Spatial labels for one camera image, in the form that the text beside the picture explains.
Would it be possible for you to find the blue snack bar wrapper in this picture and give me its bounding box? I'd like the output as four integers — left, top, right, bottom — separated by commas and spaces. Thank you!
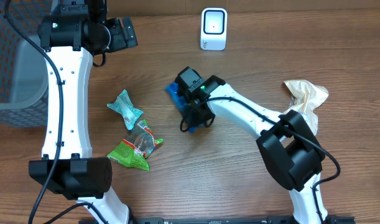
165, 82, 209, 133

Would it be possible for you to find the light green wipes packet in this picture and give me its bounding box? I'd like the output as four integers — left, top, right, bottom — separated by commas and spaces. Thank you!
107, 90, 143, 130

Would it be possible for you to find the green snack bag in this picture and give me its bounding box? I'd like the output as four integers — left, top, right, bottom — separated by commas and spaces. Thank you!
107, 119, 164, 171

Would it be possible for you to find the beige snack pouch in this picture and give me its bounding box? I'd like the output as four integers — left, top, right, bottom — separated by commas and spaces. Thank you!
284, 80, 329, 135

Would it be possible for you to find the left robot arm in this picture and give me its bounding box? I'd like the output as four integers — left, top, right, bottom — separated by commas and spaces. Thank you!
29, 1, 136, 223

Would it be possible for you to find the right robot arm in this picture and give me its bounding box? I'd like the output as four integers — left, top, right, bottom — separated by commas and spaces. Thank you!
172, 67, 328, 223

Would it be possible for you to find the white barcode scanner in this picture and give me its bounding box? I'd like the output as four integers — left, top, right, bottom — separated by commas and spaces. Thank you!
200, 7, 228, 51

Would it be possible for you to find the grey plastic mesh basket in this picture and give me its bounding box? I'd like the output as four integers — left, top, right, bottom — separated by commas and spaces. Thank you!
0, 0, 52, 128

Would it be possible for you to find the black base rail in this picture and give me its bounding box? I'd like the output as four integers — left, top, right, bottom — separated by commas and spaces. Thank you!
78, 215, 356, 224

